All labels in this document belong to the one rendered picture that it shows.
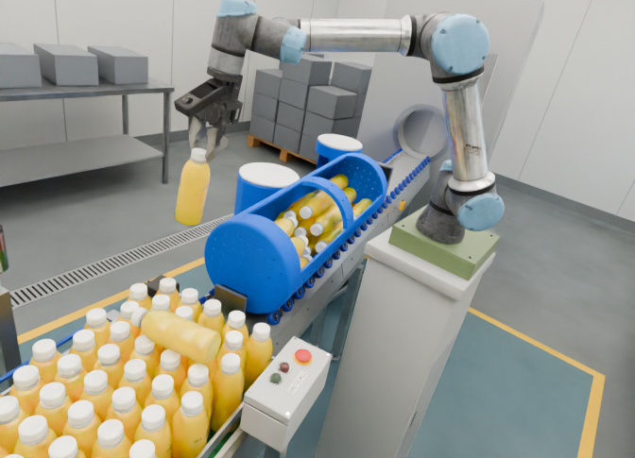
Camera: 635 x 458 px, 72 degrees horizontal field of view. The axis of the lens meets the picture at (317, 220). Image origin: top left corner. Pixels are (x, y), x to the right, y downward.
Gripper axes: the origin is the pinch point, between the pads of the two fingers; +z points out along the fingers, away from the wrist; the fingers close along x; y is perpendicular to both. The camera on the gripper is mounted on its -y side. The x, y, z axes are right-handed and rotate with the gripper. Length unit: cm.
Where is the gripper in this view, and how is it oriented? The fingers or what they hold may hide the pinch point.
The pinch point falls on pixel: (199, 154)
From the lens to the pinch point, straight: 110.2
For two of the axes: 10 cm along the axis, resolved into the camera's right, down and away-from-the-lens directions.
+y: 4.7, -2.5, 8.5
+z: -3.1, 8.5, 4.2
